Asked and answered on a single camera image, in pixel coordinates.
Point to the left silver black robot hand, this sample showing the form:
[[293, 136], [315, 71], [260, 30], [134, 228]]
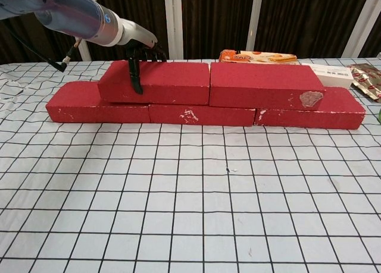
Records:
[[137, 33]]

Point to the red foam brick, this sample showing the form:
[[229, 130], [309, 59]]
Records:
[[172, 82], [74, 106]]

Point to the red brick grey tape patch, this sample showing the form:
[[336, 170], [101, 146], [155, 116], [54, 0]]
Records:
[[256, 79]]

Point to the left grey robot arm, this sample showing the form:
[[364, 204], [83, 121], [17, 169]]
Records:
[[74, 14]]

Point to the dark brown curtain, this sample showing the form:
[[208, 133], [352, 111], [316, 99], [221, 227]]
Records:
[[223, 17]]

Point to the red brick white scuffed face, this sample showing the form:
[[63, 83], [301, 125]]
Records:
[[223, 116]]

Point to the orange biscuit box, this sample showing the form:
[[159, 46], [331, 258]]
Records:
[[256, 57]]

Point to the white black checked tablecloth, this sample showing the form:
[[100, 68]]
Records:
[[208, 195]]

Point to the small white cardboard box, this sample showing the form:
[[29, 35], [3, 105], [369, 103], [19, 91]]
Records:
[[336, 76]]

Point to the red brick chipped corner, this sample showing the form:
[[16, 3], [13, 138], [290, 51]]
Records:
[[327, 115]]

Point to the gold foil snack packet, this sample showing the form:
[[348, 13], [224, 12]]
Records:
[[369, 82]]

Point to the green drink bottle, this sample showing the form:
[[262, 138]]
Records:
[[379, 114]]

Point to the white double frame post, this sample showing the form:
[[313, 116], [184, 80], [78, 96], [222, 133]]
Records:
[[173, 23]]

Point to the white slanted frame post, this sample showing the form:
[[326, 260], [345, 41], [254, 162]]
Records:
[[360, 20], [86, 51]]

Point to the white post with foot bracket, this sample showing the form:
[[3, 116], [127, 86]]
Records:
[[257, 23]]

